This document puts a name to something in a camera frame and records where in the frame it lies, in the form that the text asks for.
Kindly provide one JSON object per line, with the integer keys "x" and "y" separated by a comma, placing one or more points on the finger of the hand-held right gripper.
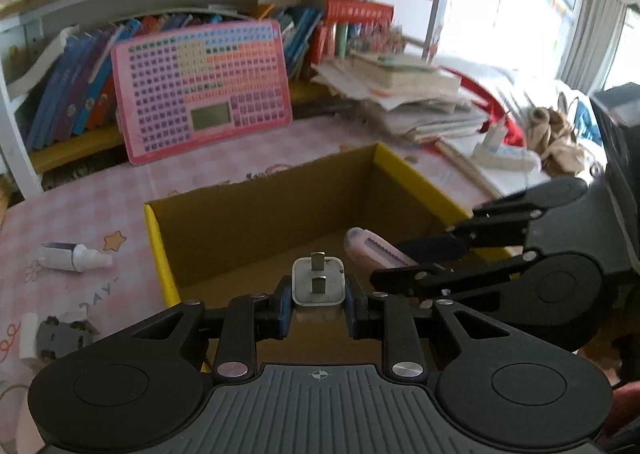
{"x": 400, "y": 280}
{"x": 430, "y": 248}

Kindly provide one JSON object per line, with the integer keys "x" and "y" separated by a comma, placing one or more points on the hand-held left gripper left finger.
{"x": 285, "y": 309}

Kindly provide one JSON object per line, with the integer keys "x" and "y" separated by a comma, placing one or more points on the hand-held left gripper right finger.
{"x": 351, "y": 309}

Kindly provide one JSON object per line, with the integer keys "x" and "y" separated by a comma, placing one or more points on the white charger plug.
{"x": 302, "y": 286}

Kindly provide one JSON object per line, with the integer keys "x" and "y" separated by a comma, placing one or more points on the yellow-rimmed cardboard box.
{"x": 240, "y": 214}

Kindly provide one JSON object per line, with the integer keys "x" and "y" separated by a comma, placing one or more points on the grey toy car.
{"x": 60, "y": 336}

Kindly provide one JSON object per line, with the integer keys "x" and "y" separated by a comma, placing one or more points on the brown plush toy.
{"x": 555, "y": 138}

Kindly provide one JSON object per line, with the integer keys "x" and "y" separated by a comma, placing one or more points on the red cloth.
{"x": 512, "y": 126}

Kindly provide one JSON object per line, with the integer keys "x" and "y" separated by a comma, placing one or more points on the stack of papers and books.
{"x": 415, "y": 98}

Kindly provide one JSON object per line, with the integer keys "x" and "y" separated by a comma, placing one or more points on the colourful printed box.
{"x": 382, "y": 38}

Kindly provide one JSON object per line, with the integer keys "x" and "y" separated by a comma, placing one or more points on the white spray bottle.
{"x": 65, "y": 256}

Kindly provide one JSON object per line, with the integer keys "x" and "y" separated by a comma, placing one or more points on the pink checked tablecloth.
{"x": 75, "y": 214}

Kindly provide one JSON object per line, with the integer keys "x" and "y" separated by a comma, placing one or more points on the pink learning tablet board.
{"x": 165, "y": 98}

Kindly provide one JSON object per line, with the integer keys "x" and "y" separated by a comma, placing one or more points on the grey curtain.
{"x": 595, "y": 38}

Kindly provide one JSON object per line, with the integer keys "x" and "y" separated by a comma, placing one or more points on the red flat box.
{"x": 357, "y": 11}

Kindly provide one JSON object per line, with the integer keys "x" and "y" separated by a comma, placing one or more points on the row of books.
{"x": 75, "y": 88}

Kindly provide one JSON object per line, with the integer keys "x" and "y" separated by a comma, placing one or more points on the white wooden bookshelf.
{"x": 15, "y": 133}

